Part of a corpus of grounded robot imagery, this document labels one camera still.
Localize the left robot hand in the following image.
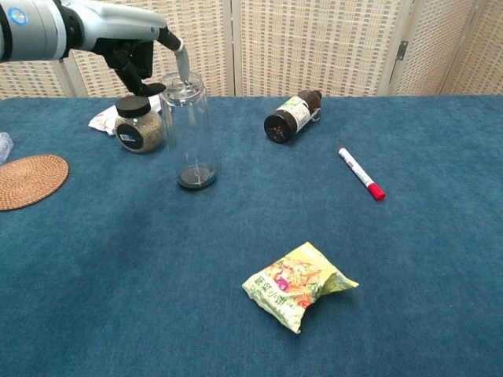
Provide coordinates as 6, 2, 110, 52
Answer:
62, 0, 191, 97

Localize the tall clear glass jar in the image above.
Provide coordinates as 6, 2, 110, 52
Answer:
158, 72, 218, 193

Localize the white pink tissue packet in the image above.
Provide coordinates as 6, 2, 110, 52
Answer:
87, 93, 162, 137

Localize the black-lidded spice jar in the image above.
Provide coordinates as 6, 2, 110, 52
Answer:
114, 96, 164, 154

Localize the small clear plastic box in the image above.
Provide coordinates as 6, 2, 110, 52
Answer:
0, 131, 15, 166

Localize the round woven rattan coaster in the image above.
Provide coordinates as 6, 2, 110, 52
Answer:
0, 154, 70, 212

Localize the brown glass bottle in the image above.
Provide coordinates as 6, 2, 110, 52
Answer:
263, 90, 324, 145

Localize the woven folding screen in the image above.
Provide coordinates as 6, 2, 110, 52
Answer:
0, 0, 503, 100

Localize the red-capped white marker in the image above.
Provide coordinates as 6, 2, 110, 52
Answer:
338, 147, 387, 202

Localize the yellow-green snack packet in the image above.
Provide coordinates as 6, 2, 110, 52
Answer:
241, 241, 360, 335

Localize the blue table cloth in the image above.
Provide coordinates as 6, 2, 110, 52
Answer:
0, 95, 503, 377

